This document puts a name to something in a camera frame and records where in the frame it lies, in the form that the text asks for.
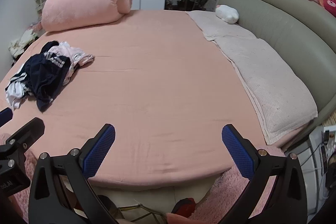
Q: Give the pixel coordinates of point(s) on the white plush toy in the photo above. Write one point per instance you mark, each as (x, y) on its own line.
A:
(227, 14)

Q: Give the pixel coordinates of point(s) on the dark pink bear plush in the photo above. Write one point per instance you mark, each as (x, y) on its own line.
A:
(330, 5)

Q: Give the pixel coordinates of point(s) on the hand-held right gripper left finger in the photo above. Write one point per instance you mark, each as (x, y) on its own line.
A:
(101, 150)

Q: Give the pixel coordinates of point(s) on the dark navy garment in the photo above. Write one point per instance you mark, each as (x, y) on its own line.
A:
(51, 46)

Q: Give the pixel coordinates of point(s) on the pile of pale clothes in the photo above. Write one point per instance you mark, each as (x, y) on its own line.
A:
(23, 40)

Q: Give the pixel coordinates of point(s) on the white shelf rack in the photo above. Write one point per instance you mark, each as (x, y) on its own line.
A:
(41, 2)

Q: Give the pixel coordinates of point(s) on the white striped garment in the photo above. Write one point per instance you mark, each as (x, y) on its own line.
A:
(15, 92)

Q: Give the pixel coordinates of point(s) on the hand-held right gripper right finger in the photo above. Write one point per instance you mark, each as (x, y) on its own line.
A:
(236, 153)

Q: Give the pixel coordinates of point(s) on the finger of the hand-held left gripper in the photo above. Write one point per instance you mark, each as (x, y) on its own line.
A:
(29, 132)
(5, 116)

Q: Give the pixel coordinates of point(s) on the navy blue shorts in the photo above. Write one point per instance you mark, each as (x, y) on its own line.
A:
(44, 77)

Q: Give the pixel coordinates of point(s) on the pink fluffy rug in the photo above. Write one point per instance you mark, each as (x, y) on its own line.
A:
(223, 192)

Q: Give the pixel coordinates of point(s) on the red slipper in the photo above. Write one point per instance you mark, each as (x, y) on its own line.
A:
(185, 205)

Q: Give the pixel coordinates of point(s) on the grey padded headboard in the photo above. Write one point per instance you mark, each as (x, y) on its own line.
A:
(288, 37)

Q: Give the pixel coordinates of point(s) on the pink printed garment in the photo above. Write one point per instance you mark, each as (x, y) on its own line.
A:
(76, 56)

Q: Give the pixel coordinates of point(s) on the rolled pink blanket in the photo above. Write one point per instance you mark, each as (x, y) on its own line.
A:
(86, 1)

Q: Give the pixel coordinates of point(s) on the pink round bed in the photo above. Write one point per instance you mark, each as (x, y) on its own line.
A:
(157, 82)

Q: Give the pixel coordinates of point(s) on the white bedside table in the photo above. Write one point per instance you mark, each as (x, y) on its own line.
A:
(315, 150)

